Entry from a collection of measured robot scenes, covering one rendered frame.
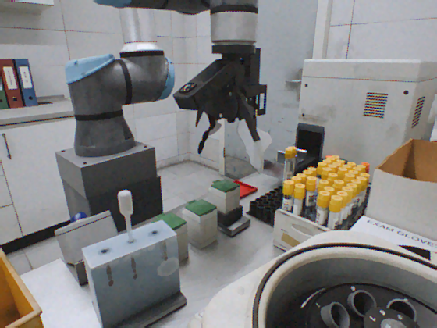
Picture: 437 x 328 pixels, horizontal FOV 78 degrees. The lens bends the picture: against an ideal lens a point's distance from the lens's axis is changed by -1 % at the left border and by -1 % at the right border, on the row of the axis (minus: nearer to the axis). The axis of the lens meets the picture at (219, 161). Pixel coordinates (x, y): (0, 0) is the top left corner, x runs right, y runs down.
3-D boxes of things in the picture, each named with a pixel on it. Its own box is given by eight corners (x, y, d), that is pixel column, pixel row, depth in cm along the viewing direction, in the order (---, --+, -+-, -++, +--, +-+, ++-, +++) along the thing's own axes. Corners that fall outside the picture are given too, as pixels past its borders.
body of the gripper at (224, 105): (266, 118, 50) (271, 45, 45) (236, 126, 44) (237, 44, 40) (234, 112, 55) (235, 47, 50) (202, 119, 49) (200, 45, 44)
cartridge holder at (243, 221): (217, 208, 59) (217, 193, 58) (250, 225, 53) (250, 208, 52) (197, 218, 55) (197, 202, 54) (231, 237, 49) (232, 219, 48)
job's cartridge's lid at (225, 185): (222, 180, 54) (222, 177, 54) (240, 187, 51) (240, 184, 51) (207, 186, 52) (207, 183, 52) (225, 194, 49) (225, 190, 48)
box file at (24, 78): (30, 101, 208) (20, 58, 197) (38, 105, 190) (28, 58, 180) (19, 103, 203) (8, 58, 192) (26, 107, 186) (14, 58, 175)
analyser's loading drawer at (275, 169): (302, 155, 85) (304, 139, 84) (322, 160, 81) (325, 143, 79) (262, 173, 72) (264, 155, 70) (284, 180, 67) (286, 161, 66)
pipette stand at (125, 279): (162, 272, 41) (157, 215, 37) (186, 304, 36) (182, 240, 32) (92, 306, 35) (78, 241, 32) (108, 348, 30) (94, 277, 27)
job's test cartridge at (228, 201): (222, 207, 57) (222, 179, 54) (239, 215, 53) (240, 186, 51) (207, 215, 54) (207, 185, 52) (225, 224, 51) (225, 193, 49)
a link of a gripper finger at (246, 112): (267, 135, 43) (243, 86, 44) (261, 137, 42) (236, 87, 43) (247, 147, 46) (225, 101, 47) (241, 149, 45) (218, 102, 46)
